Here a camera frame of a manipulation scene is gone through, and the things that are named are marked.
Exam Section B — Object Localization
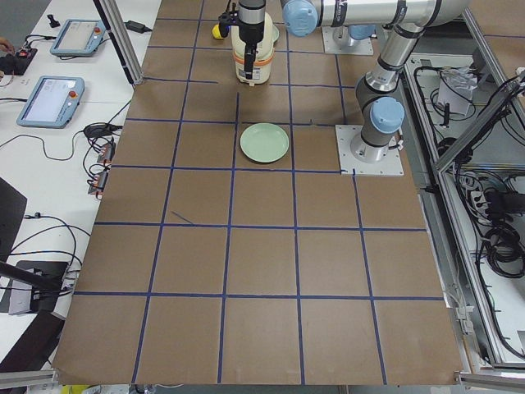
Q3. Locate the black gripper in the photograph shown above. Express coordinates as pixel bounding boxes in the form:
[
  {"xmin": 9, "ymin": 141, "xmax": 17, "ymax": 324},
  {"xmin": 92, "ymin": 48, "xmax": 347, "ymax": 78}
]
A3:
[{"xmin": 238, "ymin": 0, "xmax": 266, "ymax": 80}]

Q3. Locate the cream rice cooker orange handle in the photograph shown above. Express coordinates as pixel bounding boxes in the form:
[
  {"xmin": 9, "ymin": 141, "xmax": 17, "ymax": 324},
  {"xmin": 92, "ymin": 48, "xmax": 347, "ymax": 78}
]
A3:
[{"xmin": 230, "ymin": 12, "xmax": 274, "ymax": 86}]

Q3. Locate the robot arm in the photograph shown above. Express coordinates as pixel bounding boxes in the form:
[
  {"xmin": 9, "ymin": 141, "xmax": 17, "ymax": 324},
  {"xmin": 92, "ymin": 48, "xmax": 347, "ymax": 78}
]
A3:
[
  {"xmin": 348, "ymin": 25, "xmax": 377, "ymax": 42},
  {"xmin": 281, "ymin": 0, "xmax": 469, "ymax": 94}
]

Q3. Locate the green plate near arm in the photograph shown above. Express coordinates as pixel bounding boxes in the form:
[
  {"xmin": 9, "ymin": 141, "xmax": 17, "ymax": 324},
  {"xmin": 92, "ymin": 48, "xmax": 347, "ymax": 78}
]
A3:
[
  {"xmin": 240, "ymin": 123, "xmax": 290, "ymax": 163},
  {"xmin": 272, "ymin": 25, "xmax": 280, "ymax": 44}
]

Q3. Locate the yellow lemon toy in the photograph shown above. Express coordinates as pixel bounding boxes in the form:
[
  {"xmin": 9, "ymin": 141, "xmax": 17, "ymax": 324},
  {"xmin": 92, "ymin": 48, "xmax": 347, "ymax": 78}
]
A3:
[{"xmin": 212, "ymin": 24, "xmax": 229, "ymax": 40}]

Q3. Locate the black power adapter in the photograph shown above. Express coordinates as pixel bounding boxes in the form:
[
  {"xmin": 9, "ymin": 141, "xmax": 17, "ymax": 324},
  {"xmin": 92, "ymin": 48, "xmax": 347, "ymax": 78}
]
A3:
[{"xmin": 125, "ymin": 21, "xmax": 152, "ymax": 34}]

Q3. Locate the blue teach pendant far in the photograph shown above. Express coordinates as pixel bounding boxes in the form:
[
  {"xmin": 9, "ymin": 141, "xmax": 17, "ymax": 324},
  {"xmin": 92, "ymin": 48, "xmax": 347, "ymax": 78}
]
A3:
[{"xmin": 50, "ymin": 19, "xmax": 106, "ymax": 57}]

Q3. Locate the blue teach pendant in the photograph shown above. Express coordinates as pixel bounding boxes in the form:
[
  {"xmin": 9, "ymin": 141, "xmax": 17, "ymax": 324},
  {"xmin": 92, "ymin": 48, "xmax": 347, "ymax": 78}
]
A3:
[
  {"xmin": 50, "ymin": 19, "xmax": 106, "ymax": 57},
  {"xmin": 16, "ymin": 76, "xmax": 84, "ymax": 129}
]

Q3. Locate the brown paper table mat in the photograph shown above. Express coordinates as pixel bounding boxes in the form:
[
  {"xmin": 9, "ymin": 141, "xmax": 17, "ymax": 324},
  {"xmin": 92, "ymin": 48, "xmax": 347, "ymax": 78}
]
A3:
[{"xmin": 53, "ymin": 1, "xmax": 463, "ymax": 385}]

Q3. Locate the blue teach pendant near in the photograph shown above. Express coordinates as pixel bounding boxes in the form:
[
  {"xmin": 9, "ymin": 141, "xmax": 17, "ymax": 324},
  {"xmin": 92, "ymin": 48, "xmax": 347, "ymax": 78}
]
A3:
[{"xmin": 16, "ymin": 76, "xmax": 84, "ymax": 129}]

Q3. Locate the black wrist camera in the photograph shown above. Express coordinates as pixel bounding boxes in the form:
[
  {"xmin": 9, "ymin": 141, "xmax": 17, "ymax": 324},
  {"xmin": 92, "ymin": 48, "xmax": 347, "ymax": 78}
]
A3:
[{"xmin": 218, "ymin": 1, "xmax": 239, "ymax": 39}]

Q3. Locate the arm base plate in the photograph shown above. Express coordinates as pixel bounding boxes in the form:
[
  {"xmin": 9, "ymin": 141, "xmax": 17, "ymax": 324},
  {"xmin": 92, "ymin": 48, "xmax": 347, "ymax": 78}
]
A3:
[
  {"xmin": 335, "ymin": 125, "xmax": 404, "ymax": 176},
  {"xmin": 322, "ymin": 26, "xmax": 373, "ymax": 56}
]

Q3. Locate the aluminium frame post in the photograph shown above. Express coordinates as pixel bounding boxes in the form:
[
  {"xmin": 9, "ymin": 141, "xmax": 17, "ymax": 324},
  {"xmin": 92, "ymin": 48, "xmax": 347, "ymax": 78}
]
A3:
[{"xmin": 93, "ymin": 0, "xmax": 144, "ymax": 86}]

